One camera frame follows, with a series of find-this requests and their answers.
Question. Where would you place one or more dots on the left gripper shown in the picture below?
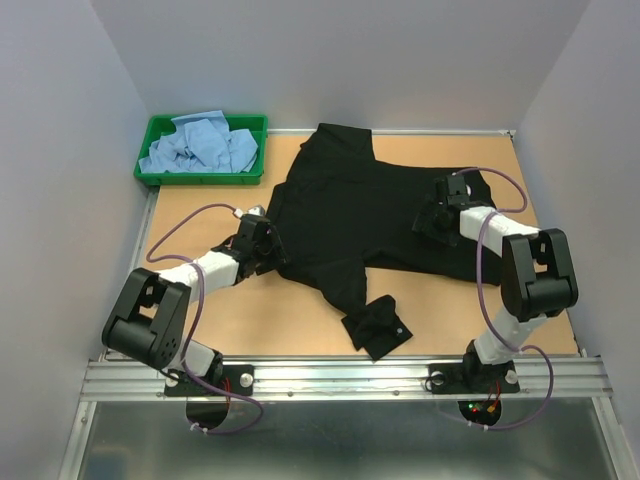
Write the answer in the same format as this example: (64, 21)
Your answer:
(279, 257)

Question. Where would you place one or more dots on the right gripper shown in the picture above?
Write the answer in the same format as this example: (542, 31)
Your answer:
(445, 236)

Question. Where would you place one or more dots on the black long sleeve shirt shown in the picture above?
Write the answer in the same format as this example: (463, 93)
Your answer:
(348, 204)

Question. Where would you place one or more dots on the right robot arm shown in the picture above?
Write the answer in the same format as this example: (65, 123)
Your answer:
(537, 282)

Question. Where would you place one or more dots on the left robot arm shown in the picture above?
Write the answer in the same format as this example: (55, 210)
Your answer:
(148, 319)

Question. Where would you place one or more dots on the light blue shirt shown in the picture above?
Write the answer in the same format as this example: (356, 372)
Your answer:
(202, 143)

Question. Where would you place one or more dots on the green plastic bin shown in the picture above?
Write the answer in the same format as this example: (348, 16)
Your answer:
(159, 125)

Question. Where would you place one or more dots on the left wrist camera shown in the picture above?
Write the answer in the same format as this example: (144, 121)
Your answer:
(255, 212)

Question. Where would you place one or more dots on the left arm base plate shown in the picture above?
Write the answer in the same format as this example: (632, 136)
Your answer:
(234, 378)

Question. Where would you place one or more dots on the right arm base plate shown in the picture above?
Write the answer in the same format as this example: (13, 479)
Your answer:
(455, 379)

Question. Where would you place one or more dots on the aluminium mounting rail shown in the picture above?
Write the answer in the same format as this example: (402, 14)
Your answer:
(347, 418)

